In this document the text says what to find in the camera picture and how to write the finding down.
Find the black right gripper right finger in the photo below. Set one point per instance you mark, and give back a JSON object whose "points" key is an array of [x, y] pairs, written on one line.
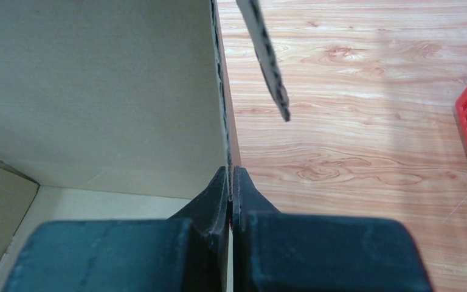
{"points": [[275, 251]]}

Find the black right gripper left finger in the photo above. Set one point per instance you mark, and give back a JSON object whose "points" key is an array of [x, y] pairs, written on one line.
{"points": [[186, 252]]}

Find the large cardboard sheet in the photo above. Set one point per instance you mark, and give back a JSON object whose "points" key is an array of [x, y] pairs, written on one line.
{"points": [[109, 110]]}

